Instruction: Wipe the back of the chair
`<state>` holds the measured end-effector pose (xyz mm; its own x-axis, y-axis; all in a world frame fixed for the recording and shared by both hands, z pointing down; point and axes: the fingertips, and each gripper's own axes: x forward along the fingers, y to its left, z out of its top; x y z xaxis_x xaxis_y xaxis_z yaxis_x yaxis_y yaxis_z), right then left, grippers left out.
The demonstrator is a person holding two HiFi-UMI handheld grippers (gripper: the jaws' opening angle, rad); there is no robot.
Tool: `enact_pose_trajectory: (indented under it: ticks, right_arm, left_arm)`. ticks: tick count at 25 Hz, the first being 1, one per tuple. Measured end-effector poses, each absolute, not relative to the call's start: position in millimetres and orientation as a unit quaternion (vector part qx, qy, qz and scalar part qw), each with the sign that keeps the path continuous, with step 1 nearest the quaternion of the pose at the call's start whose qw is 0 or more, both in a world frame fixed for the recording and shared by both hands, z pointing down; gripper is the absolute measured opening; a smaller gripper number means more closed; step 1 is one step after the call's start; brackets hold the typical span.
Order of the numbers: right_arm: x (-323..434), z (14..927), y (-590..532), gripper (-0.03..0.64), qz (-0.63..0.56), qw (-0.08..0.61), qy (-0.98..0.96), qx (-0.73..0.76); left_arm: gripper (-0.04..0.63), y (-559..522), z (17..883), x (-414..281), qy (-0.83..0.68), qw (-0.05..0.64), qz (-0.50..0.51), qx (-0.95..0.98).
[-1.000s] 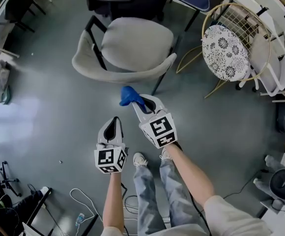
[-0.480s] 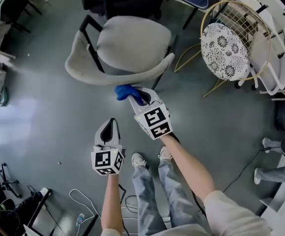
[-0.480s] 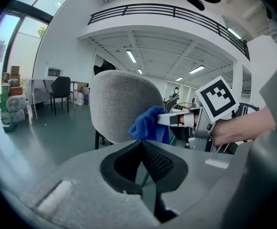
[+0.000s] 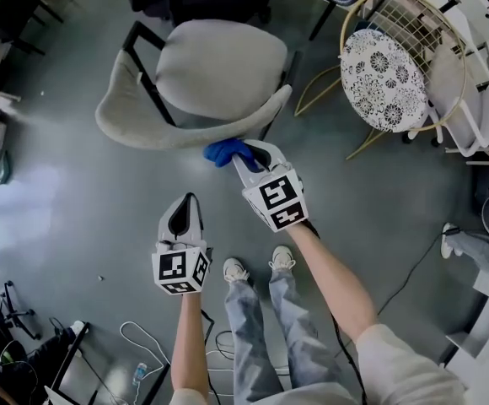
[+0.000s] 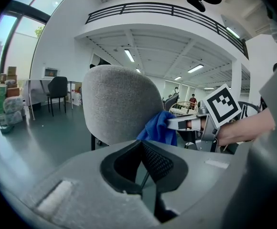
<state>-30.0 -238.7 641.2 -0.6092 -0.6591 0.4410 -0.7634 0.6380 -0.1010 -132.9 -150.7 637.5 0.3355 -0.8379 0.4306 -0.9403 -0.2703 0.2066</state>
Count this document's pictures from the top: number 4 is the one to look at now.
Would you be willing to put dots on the black frame table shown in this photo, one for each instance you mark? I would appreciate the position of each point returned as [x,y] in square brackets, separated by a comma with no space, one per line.
[68,359]

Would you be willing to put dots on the person's light blue jeans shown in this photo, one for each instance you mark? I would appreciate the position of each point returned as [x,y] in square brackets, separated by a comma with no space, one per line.
[248,336]

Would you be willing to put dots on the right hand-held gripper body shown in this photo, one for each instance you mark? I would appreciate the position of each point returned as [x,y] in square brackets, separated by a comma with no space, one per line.
[278,196]

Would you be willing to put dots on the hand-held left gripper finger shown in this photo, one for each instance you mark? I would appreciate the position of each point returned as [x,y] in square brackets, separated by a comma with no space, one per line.
[199,230]
[166,230]

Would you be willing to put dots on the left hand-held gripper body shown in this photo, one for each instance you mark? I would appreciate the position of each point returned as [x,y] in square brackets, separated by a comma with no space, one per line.
[173,266]

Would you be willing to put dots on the black side chair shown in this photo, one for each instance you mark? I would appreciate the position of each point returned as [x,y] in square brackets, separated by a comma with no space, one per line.
[12,11]

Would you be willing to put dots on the green tray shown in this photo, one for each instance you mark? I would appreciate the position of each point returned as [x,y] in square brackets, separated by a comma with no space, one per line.
[4,167]

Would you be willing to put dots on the blue cloth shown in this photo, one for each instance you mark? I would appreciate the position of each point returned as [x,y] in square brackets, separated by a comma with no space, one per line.
[225,152]

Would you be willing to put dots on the clear plastic water bottle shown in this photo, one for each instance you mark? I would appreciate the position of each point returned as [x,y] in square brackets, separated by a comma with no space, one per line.
[140,373]

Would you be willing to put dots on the grey upholstered chair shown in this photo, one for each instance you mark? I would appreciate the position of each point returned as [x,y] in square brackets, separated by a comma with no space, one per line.
[219,70]

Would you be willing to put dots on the person's cream sweatshirt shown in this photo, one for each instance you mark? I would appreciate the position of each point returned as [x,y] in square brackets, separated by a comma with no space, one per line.
[404,369]

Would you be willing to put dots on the person's white shoe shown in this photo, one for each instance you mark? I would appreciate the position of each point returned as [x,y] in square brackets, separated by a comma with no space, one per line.
[236,270]
[281,259]

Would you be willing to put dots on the person's right white shoe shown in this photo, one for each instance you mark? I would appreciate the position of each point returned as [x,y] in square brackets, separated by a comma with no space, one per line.
[281,259]

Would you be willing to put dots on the person's left forearm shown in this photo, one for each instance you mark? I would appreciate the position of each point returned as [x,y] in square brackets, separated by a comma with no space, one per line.
[189,344]

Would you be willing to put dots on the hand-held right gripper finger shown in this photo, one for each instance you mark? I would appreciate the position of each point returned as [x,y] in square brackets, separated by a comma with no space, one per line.
[244,173]
[276,156]

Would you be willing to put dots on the person's left white shoe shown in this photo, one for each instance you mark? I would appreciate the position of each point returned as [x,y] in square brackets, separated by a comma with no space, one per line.
[236,270]

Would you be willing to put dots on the floral round seat cushion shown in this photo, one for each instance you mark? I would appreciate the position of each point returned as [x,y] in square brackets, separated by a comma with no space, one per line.
[379,82]

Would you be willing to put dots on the black tripod stand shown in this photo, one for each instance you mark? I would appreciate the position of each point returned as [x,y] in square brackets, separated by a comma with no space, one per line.
[14,316]

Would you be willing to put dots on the person's right forearm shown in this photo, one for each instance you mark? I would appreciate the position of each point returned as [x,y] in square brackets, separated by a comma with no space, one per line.
[337,285]

